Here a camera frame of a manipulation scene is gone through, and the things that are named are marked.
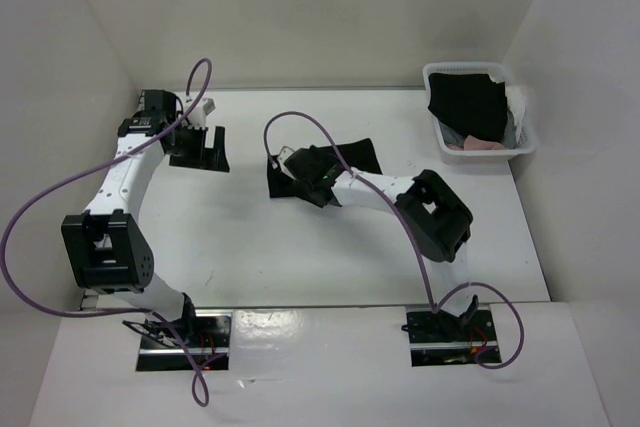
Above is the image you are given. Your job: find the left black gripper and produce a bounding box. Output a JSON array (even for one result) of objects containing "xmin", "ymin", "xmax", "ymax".
[{"xmin": 167, "ymin": 122, "xmax": 229, "ymax": 172}]

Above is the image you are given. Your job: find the black skirt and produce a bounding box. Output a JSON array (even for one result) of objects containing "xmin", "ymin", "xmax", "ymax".
[
  {"xmin": 266, "ymin": 138, "xmax": 382, "ymax": 199},
  {"xmin": 428, "ymin": 73, "xmax": 508, "ymax": 142}
]

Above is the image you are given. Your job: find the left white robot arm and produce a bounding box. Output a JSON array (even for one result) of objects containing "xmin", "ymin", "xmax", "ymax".
[{"xmin": 61, "ymin": 90, "xmax": 230, "ymax": 347}]

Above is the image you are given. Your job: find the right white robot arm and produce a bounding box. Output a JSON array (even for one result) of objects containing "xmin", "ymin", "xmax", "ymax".
[{"xmin": 268, "ymin": 139, "xmax": 478, "ymax": 340}]

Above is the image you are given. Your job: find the pink cloth in basket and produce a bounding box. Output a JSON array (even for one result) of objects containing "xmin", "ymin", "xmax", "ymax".
[{"xmin": 445, "ymin": 136, "xmax": 506, "ymax": 151}]

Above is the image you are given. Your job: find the black skirt in basket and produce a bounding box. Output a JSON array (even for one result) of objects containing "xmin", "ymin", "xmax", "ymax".
[{"xmin": 428, "ymin": 73, "xmax": 508, "ymax": 142}]

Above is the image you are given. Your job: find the grey cloth in basket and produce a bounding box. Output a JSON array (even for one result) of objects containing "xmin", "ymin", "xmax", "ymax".
[{"xmin": 440, "ymin": 123, "xmax": 517, "ymax": 150}]

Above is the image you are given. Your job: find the white plastic basket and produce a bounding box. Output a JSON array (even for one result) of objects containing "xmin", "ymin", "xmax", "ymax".
[{"xmin": 422, "ymin": 61, "xmax": 539, "ymax": 164}]

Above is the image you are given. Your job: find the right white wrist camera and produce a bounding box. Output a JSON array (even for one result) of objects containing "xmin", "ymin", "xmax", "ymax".
[{"xmin": 270, "ymin": 146, "xmax": 295, "ymax": 173}]

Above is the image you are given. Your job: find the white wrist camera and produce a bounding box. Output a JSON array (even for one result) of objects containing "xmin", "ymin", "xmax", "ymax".
[
  {"xmin": 270, "ymin": 146, "xmax": 295, "ymax": 173},
  {"xmin": 185, "ymin": 97, "xmax": 216, "ymax": 129}
]

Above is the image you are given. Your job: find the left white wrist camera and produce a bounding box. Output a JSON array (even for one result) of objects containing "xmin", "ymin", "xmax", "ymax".
[{"xmin": 185, "ymin": 97, "xmax": 216, "ymax": 129}]

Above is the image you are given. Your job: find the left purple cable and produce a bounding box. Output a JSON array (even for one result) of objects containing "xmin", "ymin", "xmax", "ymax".
[{"xmin": 0, "ymin": 59, "xmax": 214, "ymax": 407}]

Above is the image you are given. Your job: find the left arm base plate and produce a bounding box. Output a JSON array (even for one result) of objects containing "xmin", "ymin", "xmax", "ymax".
[{"xmin": 122, "ymin": 310, "xmax": 232, "ymax": 372}]

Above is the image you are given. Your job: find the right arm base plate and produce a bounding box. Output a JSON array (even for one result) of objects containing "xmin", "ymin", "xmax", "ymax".
[{"xmin": 401, "ymin": 306, "xmax": 502, "ymax": 367}]

